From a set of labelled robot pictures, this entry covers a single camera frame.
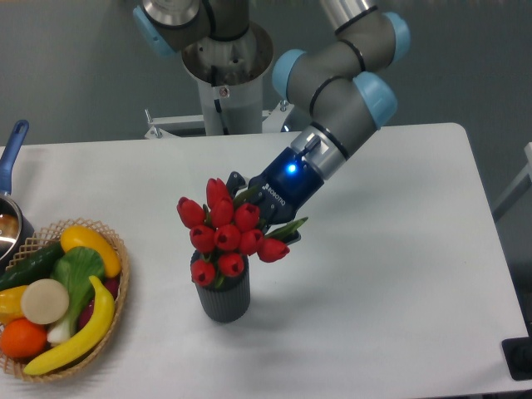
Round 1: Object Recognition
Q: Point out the woven wicker basket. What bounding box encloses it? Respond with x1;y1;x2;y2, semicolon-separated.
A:
1;218;131;382

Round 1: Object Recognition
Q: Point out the orange fruit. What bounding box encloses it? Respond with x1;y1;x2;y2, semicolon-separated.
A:
1;318;47;358

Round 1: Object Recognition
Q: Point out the purple red vegetable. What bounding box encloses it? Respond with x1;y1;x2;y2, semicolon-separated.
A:
77;277;120;330

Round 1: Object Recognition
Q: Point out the white metal base frame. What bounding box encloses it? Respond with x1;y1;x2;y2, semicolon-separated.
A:
143;99;300;140

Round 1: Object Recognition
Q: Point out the blue handled saucepan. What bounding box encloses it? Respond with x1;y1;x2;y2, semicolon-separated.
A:
1;120;34;274

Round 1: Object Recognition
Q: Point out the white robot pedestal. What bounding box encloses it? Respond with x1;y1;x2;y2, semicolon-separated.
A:
181;22;273;135

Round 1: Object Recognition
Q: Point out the black device at edge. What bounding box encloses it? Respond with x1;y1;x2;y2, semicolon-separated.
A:
501;337;531;381

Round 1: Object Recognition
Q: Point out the green cucumber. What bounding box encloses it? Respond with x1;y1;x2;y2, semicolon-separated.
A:
1;242;64;291

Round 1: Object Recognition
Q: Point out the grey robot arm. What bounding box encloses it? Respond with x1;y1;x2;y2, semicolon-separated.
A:
133;1;411;244

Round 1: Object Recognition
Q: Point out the yellow banana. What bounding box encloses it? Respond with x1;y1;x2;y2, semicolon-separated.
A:
23;276;115;376

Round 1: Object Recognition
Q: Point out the beige round disc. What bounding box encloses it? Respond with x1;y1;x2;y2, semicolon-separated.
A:
21;278;70;325

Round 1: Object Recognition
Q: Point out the red tulip bouquet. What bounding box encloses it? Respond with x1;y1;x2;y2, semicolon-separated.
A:
176;179;307;263

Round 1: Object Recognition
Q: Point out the green bok choy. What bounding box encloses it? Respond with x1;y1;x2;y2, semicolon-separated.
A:
47;247;105;347

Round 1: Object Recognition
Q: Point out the dark grey ribbed vase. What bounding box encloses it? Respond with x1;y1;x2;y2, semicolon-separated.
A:
190;250;250;323

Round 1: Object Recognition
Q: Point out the white furniture leg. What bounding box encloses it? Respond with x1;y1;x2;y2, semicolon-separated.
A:
491;142;531;223

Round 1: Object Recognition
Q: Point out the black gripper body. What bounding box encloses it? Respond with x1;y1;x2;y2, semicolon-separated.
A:
249;147;324;225

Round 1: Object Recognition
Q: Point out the yellow pepper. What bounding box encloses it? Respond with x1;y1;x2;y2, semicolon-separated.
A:
0;285;28;325

